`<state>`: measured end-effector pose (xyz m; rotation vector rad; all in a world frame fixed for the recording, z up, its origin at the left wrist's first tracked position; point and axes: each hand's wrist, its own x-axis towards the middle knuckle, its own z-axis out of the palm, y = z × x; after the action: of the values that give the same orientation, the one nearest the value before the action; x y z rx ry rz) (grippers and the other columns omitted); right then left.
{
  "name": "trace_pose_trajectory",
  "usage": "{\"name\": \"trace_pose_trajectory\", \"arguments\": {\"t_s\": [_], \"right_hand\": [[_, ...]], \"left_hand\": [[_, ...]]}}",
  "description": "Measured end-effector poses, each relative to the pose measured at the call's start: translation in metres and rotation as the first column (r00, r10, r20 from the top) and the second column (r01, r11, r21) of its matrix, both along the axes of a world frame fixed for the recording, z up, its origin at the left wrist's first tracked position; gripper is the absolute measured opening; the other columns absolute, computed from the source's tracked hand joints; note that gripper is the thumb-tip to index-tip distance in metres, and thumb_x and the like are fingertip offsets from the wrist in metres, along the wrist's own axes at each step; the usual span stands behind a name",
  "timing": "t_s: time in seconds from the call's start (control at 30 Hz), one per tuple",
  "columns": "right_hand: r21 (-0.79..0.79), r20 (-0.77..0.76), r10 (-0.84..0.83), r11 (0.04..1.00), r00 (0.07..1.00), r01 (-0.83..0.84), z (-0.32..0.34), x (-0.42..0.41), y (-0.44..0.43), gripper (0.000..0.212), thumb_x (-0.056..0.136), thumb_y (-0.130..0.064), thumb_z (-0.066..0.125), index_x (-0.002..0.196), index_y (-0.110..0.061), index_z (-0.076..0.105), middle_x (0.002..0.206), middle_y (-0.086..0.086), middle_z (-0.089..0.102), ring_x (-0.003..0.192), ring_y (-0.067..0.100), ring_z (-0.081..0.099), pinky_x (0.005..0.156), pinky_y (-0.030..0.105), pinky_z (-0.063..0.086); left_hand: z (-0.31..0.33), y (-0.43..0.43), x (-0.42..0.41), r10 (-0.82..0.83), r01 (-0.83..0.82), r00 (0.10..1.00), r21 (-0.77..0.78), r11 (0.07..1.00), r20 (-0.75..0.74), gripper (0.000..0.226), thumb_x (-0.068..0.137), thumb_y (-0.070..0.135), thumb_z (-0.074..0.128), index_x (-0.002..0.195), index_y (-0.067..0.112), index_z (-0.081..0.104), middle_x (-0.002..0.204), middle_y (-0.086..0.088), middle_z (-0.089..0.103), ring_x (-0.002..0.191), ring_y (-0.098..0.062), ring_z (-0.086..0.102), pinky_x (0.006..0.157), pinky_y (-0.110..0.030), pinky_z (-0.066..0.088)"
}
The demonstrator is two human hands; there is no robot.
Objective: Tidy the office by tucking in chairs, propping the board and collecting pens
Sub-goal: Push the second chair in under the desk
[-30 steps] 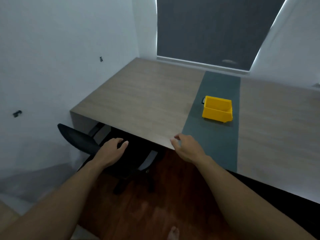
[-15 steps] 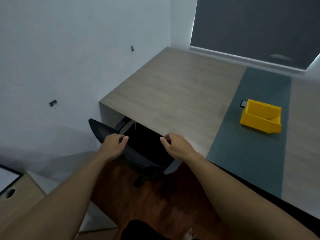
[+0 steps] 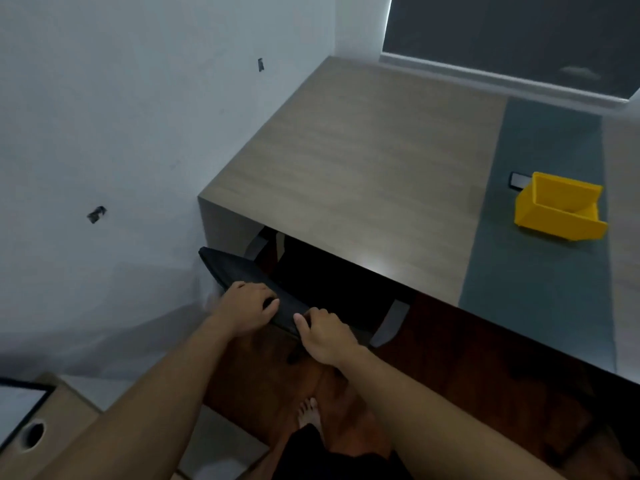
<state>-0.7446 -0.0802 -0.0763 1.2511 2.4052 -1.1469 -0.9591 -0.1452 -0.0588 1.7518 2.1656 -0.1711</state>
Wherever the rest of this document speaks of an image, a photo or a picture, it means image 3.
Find person's left hand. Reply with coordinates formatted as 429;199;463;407
212;281;280;338

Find person's right hand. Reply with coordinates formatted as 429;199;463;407
293;308;362;368

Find black office chair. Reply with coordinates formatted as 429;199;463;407
198;229;412;365

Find person's left forearm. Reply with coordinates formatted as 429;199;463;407
33;315;237;480

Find person's right forearm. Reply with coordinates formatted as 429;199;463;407
339;345;568;480

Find person's foot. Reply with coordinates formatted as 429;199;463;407
298;397;325;440

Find person's black shorts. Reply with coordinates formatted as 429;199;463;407
272;424;415;480

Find wooden desk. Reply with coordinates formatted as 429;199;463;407
197;56;640;385

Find grey desk mat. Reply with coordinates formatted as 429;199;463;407
459;97;617;374

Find light wooden side table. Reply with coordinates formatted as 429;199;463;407
0;373;103;480

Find yellow plastic storage bin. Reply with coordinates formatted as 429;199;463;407
514;172;609;242

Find dark window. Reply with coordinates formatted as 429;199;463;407
380;0;640;103

